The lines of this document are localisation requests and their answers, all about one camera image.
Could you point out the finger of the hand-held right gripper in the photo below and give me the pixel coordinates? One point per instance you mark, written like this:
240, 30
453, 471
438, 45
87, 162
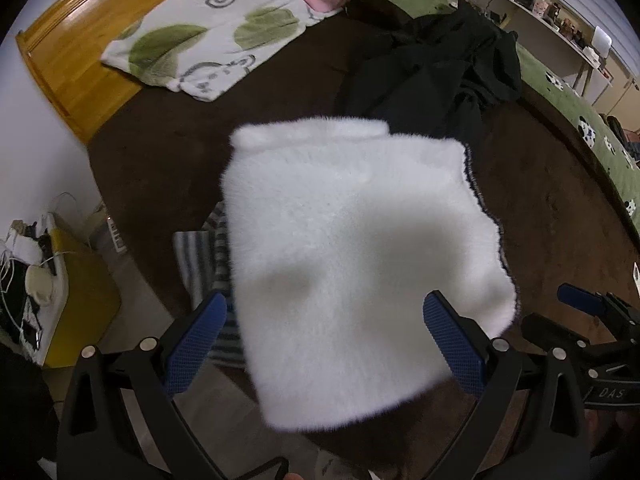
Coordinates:
550, 332
582, 300

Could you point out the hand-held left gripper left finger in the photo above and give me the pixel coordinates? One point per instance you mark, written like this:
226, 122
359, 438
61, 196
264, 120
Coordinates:
195, 350

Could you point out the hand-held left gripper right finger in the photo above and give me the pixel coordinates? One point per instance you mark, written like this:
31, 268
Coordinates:
452, 345

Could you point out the white fuzzy cardigan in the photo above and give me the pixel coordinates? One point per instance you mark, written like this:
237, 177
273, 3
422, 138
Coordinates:
350, 260

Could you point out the striped folded garment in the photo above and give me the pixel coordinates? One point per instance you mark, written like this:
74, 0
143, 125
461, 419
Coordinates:
200, 260

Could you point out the yellow bedside cabinet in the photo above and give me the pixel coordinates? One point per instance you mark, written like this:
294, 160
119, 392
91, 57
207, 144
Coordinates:
85, 300

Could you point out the green cow-print blanket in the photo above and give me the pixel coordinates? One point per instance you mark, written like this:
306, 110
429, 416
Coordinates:
565, 95

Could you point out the brown bed sheet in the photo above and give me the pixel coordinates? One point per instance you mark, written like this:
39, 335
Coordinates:
175, 130

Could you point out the black garment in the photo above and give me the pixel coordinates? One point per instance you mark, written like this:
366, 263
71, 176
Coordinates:
430, 75

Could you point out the white desk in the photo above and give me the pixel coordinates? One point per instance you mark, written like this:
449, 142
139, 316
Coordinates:
545, 25

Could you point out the wooden headboard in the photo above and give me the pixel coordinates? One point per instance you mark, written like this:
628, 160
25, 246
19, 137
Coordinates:
75, 60

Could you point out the bear-print pillow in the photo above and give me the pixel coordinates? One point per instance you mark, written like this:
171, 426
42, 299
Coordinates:
225, 25

